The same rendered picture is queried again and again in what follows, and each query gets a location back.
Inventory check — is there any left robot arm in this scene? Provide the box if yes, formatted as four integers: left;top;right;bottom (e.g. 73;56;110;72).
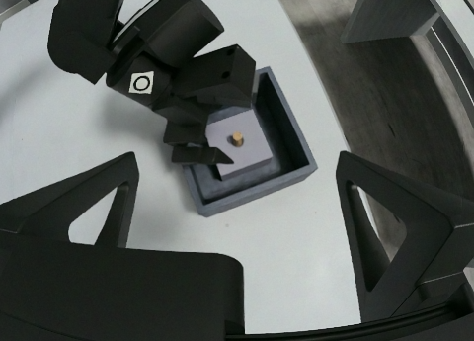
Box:
47;0;260;128

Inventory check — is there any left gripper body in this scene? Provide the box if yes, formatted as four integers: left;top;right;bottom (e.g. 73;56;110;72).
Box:
145;67;223;164

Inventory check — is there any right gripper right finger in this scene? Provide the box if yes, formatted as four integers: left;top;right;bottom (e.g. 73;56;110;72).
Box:
335;150;474;323

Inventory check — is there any light wooden peg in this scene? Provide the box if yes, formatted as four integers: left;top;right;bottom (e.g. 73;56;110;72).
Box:
233;132;242;147

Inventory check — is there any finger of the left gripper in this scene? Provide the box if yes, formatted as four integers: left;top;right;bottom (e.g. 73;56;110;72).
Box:
177;147;234;165

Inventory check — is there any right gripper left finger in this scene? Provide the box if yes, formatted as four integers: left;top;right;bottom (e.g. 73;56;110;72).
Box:
0;151;139;248

